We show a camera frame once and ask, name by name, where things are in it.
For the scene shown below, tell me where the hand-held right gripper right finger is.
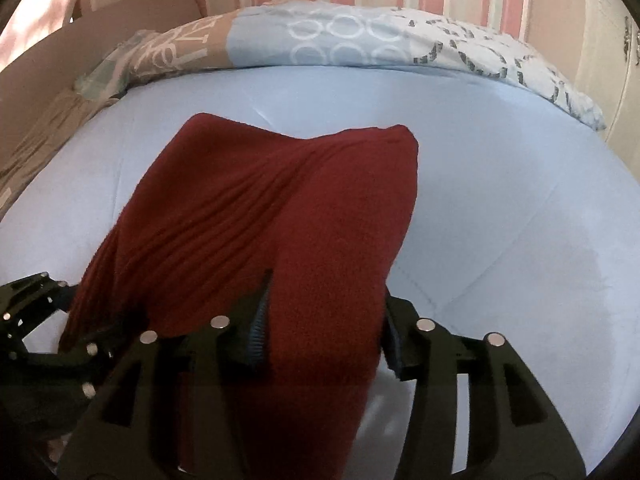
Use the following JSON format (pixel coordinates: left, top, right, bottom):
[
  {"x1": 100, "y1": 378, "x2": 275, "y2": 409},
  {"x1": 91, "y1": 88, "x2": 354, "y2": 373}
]
[{"x1": 382, "y1": 287, "x2": 587, "y2": 480}]

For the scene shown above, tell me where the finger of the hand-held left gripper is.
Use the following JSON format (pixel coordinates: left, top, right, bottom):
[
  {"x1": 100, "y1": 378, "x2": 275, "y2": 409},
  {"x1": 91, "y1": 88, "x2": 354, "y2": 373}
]
[
  {"x1": 10, "y1": 327, "x2": 126, "y2": 403},
  {"x1": 0, "y1": 271, "x2": 77, "y2": 348}
]

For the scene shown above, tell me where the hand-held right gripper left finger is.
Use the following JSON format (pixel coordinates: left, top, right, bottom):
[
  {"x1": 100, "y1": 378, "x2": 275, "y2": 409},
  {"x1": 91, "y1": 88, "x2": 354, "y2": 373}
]
[{"x1": 57, "y1": 269, "x2": 275, "y2": 480}]

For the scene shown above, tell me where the dark red knitted sweater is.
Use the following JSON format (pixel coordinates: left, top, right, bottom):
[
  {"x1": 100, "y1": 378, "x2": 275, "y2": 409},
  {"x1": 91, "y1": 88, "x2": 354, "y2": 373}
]
[{"x1": 57, "y1": 112, "x2": 420, "y2": 480}]

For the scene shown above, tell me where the brown cloth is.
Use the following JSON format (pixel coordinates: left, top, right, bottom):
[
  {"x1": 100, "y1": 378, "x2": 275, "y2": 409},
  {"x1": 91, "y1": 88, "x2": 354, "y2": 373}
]
[{"x1": 0, "y1": 87, "x2": 122, "y2": 222}]

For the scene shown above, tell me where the light blue bed sheet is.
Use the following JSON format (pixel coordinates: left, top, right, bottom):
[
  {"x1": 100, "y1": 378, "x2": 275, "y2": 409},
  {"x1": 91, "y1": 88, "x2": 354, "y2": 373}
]
[{"x1": 0, "y1": 62, "x2": 640, "y2": 476}]

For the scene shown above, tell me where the patterned light blue pillow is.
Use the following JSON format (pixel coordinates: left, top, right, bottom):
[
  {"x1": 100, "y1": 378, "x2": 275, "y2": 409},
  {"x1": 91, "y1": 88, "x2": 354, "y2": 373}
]
[{"x1": 75, "y1": 2, "x2": 608, "y2": 133}]

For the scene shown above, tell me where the white wardrobe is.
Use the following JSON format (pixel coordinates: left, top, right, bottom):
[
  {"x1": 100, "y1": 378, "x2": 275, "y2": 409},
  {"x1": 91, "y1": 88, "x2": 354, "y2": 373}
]
[{"x1": 574, "y1": 0, "x2": 640, "y2": 173}]

